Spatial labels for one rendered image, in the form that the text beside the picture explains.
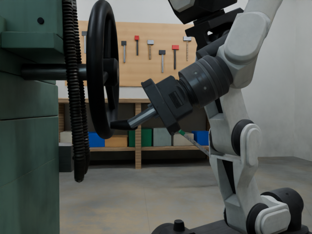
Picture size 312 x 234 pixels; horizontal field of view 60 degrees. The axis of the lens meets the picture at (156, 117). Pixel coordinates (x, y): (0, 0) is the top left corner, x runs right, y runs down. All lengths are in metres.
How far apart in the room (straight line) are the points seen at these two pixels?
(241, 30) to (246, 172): 0.64
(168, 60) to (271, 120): 1.82
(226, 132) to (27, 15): 0.75
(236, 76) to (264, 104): 3.85
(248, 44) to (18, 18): 0.43
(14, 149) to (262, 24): 0.54
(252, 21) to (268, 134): 3.92
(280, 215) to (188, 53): 3.12
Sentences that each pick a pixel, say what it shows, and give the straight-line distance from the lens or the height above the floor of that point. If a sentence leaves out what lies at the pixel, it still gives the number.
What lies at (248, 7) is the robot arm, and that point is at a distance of 0.64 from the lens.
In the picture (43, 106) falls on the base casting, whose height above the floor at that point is 0.74.
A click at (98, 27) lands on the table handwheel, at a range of 0.49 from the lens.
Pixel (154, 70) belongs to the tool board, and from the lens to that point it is 3.92.
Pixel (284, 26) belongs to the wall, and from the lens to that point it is 4.72.
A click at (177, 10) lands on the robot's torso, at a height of 1.08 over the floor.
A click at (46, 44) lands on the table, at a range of 0.54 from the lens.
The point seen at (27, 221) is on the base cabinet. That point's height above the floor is 0.48.
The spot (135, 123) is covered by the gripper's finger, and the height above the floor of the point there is 0.70.
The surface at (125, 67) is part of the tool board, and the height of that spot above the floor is 1.32.
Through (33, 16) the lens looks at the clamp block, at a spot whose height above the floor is 0.90.
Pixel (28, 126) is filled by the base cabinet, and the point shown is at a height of 0.69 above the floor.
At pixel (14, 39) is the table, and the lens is 0.57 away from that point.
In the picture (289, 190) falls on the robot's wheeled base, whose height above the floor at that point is 0.35.
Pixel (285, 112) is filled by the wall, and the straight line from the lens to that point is 4.57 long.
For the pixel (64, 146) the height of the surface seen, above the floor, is 0.62.
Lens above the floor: 0.73
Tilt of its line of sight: 2 degrees down
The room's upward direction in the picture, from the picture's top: straight up
